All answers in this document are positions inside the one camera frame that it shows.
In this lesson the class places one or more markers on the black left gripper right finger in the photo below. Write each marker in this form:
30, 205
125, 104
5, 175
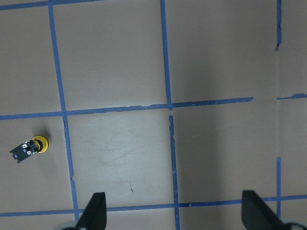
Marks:
256, 215

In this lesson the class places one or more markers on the yellow push button switch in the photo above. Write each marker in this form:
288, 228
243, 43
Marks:
38, 144

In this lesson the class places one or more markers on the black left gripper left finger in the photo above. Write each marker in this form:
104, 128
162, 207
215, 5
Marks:
94, 215

